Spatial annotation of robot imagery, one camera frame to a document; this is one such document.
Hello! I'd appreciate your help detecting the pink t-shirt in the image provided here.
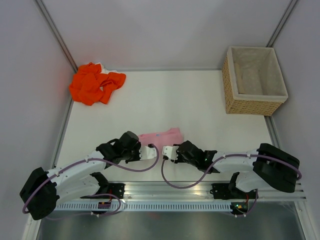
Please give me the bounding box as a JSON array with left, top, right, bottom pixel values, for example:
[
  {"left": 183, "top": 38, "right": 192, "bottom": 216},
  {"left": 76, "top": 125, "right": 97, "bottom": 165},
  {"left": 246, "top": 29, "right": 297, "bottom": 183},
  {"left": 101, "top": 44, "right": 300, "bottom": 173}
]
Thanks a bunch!
[{"left": 138, "top": 127, "right": 184, "bottom": 148}]

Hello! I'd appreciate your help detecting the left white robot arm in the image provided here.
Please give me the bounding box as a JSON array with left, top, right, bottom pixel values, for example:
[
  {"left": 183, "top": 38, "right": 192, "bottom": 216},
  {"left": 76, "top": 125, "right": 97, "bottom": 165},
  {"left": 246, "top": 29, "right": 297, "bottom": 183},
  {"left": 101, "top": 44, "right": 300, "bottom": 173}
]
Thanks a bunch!
[{"left": 19, "top": 131, "right": 141, "bottom": 220}]

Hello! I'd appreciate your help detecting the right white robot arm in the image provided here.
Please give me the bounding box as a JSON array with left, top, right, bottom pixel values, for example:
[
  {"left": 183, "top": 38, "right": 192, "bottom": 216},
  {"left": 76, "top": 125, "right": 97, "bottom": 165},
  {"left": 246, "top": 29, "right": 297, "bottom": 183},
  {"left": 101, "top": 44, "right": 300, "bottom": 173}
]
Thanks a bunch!
[{"left": 162, "top": 140, "right": 302, "bottom": 198}]

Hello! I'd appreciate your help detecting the orange t-shirt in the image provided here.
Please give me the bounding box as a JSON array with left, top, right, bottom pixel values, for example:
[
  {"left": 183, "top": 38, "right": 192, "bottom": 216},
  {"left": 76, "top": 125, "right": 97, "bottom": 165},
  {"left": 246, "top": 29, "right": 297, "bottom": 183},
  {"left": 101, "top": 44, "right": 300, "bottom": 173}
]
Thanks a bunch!
[{"left": 68, "top": 62, "right": 127, "bottom": 106}]

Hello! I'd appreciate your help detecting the white t-shirt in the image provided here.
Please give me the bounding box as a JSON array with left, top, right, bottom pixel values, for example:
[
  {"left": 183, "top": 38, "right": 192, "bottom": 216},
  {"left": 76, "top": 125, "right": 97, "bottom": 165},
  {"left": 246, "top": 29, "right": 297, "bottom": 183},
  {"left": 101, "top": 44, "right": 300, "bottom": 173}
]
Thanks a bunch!
[{"left": 95, "top": 62, "right": 117, "bottom": 74}]

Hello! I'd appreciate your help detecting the wicker basket with liner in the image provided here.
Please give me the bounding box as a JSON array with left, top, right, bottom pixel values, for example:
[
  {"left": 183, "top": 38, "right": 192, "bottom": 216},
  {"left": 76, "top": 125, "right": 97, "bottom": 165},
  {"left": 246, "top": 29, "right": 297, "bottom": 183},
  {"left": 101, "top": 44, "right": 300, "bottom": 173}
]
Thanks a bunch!
[{"left": 221, "top": 46, "right": 288, "bottom": 117}]

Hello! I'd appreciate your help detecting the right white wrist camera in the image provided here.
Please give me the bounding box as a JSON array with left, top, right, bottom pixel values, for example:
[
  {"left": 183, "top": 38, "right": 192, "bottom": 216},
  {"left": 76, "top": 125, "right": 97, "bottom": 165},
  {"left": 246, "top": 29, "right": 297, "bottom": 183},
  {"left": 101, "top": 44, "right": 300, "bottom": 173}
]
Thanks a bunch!
[{"left": 162, "top": 146, "right": 179, "bottom": 161}]

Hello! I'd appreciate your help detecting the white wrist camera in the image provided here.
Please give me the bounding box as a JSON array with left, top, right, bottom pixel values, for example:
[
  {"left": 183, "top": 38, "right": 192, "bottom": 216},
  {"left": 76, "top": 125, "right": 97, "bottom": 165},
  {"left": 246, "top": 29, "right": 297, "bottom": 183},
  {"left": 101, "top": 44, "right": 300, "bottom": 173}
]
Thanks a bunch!
[
  {"left": 162, "top": 146, "right": 179, "bottom": 161},
  {"left": 139, "top": 144, "right": 158, "bottom": 160}
]

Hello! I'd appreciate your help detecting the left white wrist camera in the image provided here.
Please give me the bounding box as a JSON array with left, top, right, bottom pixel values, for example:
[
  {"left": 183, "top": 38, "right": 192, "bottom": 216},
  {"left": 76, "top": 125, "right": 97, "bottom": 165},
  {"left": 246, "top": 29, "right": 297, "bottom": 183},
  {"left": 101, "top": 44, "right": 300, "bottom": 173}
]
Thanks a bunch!
[{"left": 139, "top": 144, "right": 158, "bottom": 160}]

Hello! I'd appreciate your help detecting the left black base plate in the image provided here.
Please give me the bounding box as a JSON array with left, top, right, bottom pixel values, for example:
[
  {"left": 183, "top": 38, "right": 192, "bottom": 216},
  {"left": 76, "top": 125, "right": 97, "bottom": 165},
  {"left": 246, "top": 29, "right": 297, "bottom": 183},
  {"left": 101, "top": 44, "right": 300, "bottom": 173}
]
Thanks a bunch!
[{"left": 81, "top": 183, "right": 126, "bottom": 199}]

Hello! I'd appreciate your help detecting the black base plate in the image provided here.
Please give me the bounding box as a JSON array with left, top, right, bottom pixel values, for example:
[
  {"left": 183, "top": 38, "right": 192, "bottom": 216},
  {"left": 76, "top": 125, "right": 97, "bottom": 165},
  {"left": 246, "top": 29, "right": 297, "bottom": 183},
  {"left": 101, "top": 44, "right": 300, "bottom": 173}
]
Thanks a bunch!
[
  {"left": 209, "top": 183, "right": 257, "bottom": 200},
  {"left": 81, "top": 183, "right": 126, "bottom": 199}
]

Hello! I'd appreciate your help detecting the aluminium front rail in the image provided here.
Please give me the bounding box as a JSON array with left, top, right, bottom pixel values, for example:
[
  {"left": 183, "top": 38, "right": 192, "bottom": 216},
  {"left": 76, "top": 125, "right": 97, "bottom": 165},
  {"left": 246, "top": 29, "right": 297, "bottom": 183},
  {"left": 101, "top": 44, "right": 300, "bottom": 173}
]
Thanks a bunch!
[{"left": 34, "top": 180, "right": 307, "bottom": 202}]

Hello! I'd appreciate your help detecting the white slotted cable duct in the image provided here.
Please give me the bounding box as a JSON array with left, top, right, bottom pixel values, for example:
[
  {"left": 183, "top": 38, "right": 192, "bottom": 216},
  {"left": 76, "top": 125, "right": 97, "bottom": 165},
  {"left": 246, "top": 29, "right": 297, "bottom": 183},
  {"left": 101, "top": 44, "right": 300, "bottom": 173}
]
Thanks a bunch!
[{"left": 55, "top": 200, "right": 232, "bottom": 212}]

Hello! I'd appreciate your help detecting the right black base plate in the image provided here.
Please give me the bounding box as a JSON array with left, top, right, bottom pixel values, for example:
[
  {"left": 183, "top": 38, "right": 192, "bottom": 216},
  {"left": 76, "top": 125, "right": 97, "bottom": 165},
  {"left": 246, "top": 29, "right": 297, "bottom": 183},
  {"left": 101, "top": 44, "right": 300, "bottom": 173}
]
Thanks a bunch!
[{"left": 209, "top": 183, "right": 257, "bottom": 200}]

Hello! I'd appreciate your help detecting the back table edge rail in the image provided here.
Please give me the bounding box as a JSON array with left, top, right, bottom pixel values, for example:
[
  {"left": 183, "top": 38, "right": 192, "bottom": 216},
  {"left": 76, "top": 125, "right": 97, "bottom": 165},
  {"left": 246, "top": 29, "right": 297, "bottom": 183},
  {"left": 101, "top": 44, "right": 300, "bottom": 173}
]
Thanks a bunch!
[{"left": 107, "top": 67, "right": 222, "bottom": 73}]

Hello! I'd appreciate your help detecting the right table side rail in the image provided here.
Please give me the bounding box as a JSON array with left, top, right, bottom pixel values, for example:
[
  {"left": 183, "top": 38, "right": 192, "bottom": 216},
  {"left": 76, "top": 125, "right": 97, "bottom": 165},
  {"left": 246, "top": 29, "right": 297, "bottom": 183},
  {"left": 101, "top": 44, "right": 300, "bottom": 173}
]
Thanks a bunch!
[{"left": 264, "top": 116, "right": 281, "bottom": 148}]

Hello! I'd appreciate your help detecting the left corner aluminium post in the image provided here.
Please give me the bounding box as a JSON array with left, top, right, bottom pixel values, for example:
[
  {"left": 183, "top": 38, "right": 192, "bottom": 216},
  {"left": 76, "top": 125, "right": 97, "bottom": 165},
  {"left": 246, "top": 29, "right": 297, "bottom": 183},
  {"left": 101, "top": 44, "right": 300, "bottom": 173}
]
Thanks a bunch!
[{"left": 33, "top": 0, "right": 78, "bottom": 73}]

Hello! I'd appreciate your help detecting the corner aluminium post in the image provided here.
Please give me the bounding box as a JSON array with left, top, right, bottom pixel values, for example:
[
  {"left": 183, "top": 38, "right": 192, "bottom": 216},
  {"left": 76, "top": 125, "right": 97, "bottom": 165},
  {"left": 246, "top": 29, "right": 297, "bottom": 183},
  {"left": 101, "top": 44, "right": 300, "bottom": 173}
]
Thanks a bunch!
[
  {"left": 265, "top": 0, "right": 300, "bottom": 48},
  {"left": 33, "top": 0, "right": 78, "bottom": 73}
]

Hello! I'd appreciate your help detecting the right corner aluminium post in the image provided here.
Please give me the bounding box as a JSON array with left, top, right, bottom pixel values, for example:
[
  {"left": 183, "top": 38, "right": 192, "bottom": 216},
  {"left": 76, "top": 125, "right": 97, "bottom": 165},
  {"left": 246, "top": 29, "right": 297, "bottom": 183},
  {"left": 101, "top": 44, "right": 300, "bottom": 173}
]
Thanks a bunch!
[{"left": 265, "top": 0, "right": 300, "bottom": 48}]

